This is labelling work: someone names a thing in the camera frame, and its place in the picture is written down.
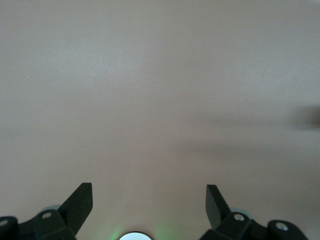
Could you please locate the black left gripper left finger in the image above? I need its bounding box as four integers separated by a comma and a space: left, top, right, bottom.
0, 182, 93, 240

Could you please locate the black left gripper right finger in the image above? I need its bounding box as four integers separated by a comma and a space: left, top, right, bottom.
201, 184, 307, 240

